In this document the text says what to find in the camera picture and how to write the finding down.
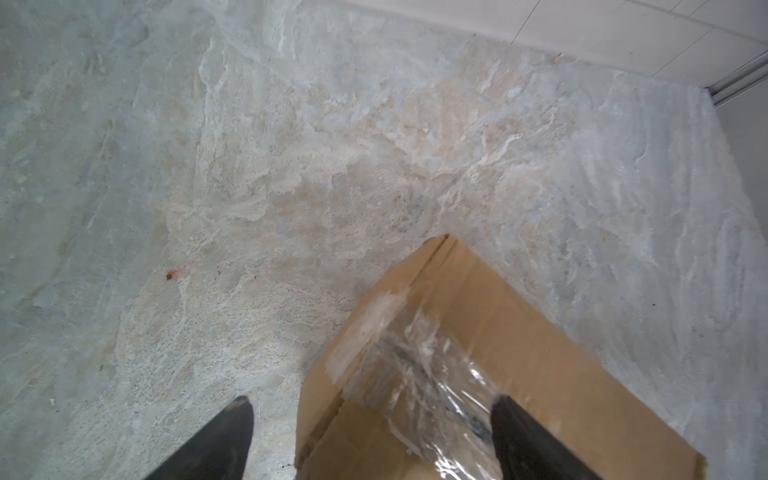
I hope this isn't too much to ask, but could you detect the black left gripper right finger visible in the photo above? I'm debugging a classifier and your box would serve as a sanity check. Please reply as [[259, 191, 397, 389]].
[[490, 395, 600, 480]]

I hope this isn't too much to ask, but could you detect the brown cardboard express box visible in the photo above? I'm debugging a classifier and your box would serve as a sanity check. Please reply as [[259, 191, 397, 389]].
[[295, 235, 707, 479]]

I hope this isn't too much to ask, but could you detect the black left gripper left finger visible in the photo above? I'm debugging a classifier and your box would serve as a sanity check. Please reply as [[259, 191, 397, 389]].
[[146, 396, 254, 480]]

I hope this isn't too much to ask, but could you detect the aluminium right corner post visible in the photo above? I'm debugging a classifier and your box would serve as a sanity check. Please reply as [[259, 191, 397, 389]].
[[707, 52, 768, 107]]

